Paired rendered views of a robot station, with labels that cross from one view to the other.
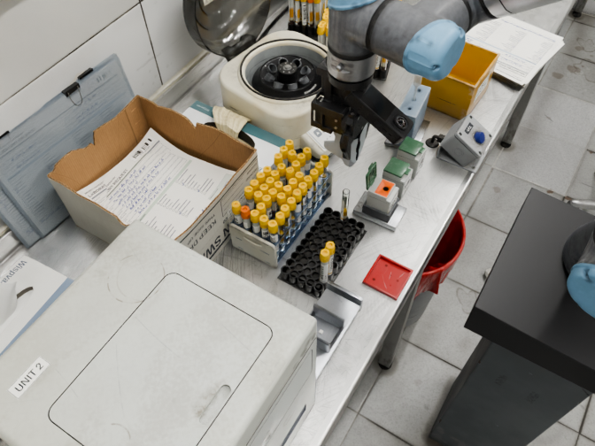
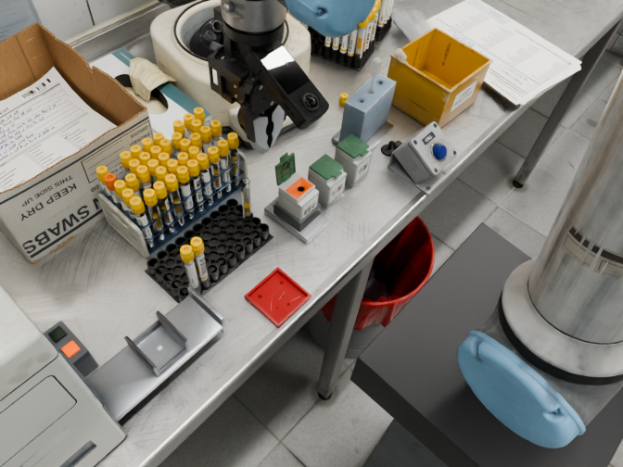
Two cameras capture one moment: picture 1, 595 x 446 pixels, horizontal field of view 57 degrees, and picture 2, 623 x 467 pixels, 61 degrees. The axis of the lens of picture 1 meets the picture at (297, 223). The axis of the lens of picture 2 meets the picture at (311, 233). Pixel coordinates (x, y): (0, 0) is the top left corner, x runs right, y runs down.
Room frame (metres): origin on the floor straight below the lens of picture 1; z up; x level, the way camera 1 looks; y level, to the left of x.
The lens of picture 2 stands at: (0.14, -0.22, 1.55)
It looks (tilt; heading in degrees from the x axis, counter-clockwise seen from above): 54 degrees down; 4
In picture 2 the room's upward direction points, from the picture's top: 6 degrees clockwise
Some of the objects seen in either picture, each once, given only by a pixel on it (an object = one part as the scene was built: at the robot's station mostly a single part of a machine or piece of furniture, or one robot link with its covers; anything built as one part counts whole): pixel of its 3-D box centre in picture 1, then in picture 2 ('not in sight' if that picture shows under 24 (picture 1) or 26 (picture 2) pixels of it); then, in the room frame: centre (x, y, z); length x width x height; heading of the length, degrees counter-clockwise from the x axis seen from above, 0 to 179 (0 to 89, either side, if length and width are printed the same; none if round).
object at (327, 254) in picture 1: (324, 237); (208, 232); (0.55, -0.05, 0.93); 0.17 x 0.09 x 0.11; 148
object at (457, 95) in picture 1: (454, 78); (435, 80); (0.98, -0.36, 0.93); 0.13 x 0.13 x 0.10; 55
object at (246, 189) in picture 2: (344, 208); (247, 203); (0.61, -0.09, 0.93); 0.01 x 0.01 x 0.10
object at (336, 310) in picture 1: (313, 342); (144, 359); (0.36, -0.02, 0.92); 0.21 x 0.07 x 0.05; 147
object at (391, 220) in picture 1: (380, 207); (297, 211); (0.64, -0.16, 0.89); 0.09 x 0.05 x 0.04; 59
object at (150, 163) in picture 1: (162, 188); (35, 136); (0.65, 0.25, 0.95); 0.29 x 0.25 x 0.15; 57
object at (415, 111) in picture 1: (410, 118); (366, 114); (0.85, -0.24, 0.92); 0.10 x 0.07 x 0.10; 154
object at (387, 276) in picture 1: (388, 276); (277, 296); (0.49, -0.16, 0.88); 0.07 x 0.07 x 0.01; 57
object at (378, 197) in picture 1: (382, 198); (298, 200); (0.64, -0.16, 0.92); 0.05 x 0.04 x 0.06; 59
